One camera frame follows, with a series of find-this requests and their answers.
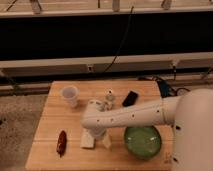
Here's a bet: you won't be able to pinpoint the green ceramic bowl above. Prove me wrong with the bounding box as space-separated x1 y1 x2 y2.
124 126 162 160

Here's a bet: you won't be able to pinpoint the black hanging cable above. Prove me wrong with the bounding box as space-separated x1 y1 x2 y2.
101 5 135 74

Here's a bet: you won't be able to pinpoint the black smartphone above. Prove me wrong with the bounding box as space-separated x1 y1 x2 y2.
122 91 138 107

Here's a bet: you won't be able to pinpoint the white rectangular sponge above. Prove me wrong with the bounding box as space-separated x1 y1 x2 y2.
80 129 95 149

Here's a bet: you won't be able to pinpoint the translucent plastic cup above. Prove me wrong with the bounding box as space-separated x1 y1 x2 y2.
61 86 78 108

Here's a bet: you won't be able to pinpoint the black cables on floor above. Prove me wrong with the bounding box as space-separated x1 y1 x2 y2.
138 75 192 99

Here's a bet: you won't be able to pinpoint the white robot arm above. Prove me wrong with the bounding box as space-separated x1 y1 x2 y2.
82 89 213 171

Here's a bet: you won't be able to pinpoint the brown sausage toy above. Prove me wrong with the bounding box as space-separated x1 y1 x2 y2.
56 130 67 156

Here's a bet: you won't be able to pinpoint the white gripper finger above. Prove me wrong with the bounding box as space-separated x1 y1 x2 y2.
102 132 112 149

